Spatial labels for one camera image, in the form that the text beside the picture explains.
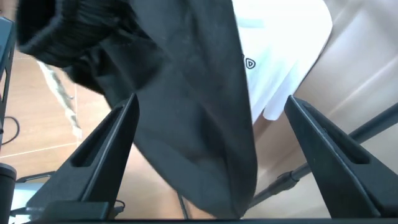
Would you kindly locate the black garment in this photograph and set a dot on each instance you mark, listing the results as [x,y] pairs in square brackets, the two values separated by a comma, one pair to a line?
[186,109]

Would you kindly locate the white printed t-shirt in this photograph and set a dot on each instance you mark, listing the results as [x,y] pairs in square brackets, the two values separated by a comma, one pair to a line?
[280,37]

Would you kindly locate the black clothes rack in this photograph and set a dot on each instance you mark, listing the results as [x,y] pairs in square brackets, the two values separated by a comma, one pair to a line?
[286,180]

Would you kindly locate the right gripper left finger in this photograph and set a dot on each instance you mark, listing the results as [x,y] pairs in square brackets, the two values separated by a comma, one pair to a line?
[93,186]

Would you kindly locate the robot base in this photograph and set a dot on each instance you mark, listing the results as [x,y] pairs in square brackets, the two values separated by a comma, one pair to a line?
[6,193]

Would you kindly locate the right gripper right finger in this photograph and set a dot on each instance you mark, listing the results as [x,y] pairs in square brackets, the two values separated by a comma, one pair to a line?
[351,186]

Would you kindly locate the beige curtain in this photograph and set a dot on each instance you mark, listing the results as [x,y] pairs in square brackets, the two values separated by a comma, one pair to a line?
[357,62]

